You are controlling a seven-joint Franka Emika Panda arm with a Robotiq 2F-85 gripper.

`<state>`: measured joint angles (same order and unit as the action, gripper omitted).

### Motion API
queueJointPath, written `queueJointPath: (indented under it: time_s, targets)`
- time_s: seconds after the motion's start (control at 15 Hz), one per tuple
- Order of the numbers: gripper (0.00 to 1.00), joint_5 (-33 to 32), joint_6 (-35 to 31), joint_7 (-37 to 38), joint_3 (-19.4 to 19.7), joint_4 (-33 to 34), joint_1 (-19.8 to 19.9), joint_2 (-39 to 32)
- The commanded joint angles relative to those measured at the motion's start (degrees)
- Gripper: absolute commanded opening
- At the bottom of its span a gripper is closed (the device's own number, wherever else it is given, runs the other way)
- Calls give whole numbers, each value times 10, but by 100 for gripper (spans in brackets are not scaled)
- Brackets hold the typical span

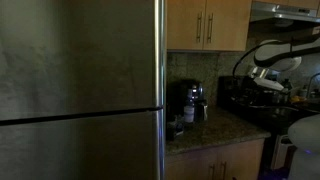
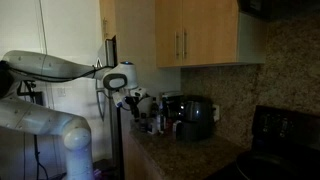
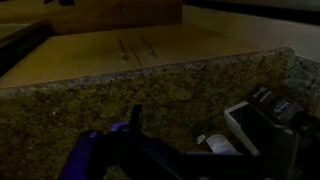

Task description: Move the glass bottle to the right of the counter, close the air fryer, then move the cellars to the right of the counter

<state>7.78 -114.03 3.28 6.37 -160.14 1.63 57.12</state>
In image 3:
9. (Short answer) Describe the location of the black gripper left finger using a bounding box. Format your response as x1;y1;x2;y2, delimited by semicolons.
59;104;188;180

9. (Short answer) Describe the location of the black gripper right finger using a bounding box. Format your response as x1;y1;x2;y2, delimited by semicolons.
244;107;320;180

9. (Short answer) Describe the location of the glass bottle with white label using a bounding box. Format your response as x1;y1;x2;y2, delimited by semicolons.
194;128;244;156

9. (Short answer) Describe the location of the white container with blue label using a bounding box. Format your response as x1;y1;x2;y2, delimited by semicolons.
223;100;279;157

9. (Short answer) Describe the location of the metal lower cabinet handle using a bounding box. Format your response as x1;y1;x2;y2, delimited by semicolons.
117;37;130;62
140;34;158;58

